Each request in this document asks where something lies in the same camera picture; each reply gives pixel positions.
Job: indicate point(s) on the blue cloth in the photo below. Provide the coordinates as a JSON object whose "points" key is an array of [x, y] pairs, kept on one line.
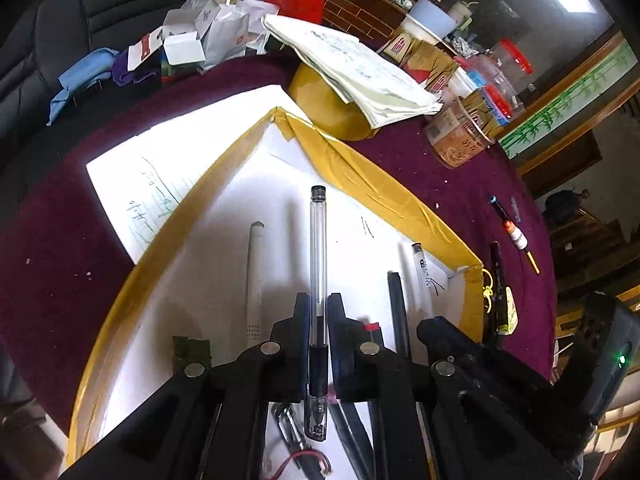
{"points": [[82, 77]]}

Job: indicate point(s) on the wooden framed glass partition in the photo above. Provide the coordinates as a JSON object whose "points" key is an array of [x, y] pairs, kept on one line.
{"points": [[525, 10]]}

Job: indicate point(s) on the clear jar red lid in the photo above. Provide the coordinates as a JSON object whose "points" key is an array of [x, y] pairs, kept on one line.
{"points": [[510, 60]]}

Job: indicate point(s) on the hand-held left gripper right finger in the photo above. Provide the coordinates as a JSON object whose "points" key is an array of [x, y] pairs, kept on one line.
{"points": [[336, 350]]}

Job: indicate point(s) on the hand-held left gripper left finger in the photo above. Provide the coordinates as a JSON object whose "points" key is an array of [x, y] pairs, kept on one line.
{"points": [[300, 350]]}

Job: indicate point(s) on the white paper sheet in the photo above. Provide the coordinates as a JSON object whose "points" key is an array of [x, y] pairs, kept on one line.
{"points": [[150, 170]]}

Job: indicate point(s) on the purple cloth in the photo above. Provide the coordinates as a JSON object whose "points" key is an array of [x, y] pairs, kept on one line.
{"points": [[132, 67]]}

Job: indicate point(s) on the clear pen cap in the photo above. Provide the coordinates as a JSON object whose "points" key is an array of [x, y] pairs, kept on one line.
{"points": [[515, 210]]}

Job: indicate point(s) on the black brush marker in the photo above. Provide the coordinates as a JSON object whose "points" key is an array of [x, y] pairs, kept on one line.
{"points": [[350, 435]]}

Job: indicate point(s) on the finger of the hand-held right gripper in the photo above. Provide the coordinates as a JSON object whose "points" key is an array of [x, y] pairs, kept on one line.
{"points": [[500, 375]]}

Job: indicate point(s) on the white stylus pen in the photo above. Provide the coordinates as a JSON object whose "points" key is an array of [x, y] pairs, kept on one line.
{"points": [[256, 280]]}

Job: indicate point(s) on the gold-edged shallow tray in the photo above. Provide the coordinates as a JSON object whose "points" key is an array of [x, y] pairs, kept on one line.
{"points": [[210, 270]]}

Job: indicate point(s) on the black marker white ends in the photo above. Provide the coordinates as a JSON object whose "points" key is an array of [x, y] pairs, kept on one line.
{"points": [[398, 310]]}

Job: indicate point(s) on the black leather sofa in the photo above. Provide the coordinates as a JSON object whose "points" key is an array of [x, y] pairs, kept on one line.
{"points": [[50, 10]]}

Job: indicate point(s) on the white thermos jug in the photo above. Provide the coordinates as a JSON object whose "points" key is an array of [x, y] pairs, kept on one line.
{"points": [[460, 15]]}

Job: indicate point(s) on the orange white fishing float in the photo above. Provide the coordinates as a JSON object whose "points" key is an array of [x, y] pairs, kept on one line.
{"points": [[515, 232]]}

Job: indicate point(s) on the red white card box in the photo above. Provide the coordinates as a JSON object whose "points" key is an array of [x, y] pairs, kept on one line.
{"points": [[145, 50]]}

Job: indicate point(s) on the black pen white lettering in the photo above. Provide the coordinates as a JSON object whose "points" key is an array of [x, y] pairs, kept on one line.
{"points": [[495, 270]]}

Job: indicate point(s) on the blue label tub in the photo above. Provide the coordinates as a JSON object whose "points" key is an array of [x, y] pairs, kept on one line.
{"points": [[475, 79]]}

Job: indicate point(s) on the wide bamboo painted panel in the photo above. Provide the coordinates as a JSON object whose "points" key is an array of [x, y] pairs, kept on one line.
{"points": [[565, 105]]}

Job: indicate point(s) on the gold label jar pale lid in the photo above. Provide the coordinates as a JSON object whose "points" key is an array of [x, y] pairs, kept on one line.
{"points": [[420, 50]]}

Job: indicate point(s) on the clear gel pen black grip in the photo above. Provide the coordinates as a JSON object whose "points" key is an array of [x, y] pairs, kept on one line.
{"points": [[317, 260]]}

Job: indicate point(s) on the small white box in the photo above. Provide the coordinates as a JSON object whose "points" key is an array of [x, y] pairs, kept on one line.
{"points": [[182, 50]]}

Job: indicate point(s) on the stack of notebooks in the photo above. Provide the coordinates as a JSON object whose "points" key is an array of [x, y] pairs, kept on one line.
{"points": [[350, 70]]}

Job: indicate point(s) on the jar with brown contents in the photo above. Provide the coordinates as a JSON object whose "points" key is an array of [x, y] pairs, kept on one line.
{"points": [[457, 135]]}

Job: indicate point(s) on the small red-lid jar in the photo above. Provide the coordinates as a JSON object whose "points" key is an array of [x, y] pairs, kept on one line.
{"points": [[497, 105]]}

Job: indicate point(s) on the wooden sideboard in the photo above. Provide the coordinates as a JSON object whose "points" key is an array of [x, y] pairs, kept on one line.
{"points": [[360, 10]]}

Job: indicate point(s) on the clear gel pen printed label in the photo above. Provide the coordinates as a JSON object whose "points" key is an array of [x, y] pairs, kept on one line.
{"points": [[422, 265]]}

